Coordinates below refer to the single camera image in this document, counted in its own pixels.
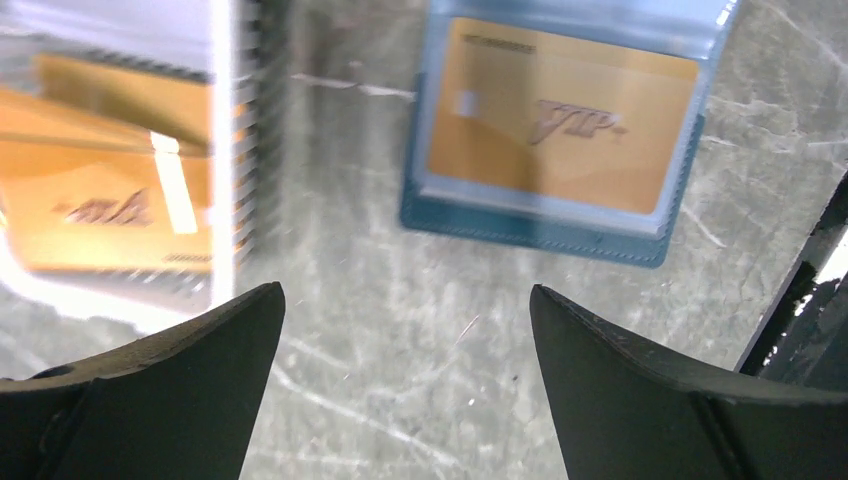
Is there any gold credit card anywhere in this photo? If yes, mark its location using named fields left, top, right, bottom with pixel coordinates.
left=1, top=53, right=212, bottom=272
left=424, top=17, right=700, bottom=215

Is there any white plastic basket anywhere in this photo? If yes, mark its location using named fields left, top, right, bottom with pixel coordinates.
left=1, top=1, right=261, bottom=334

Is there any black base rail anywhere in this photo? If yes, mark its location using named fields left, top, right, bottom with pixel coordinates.
left=735, top=177, right=847, bottom=392

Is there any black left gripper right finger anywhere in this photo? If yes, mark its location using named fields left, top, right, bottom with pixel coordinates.
left=529, top=285, right=847, bottom=479

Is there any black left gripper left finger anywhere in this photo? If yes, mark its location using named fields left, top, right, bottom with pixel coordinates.
left=1, top=282, right=285, bottom=479

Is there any blue card holder wallet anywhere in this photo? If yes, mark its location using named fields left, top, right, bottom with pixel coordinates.
left=400, top=1, right=737, bottom=268

